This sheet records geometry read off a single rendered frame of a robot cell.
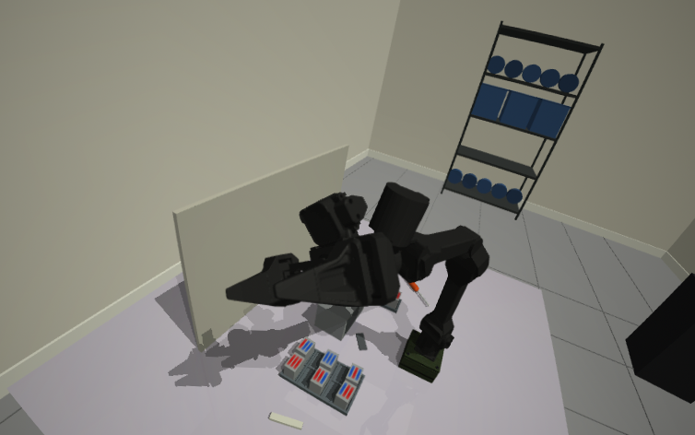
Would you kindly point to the orange-handled screwdriver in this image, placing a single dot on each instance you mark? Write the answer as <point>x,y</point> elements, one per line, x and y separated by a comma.
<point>415,288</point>

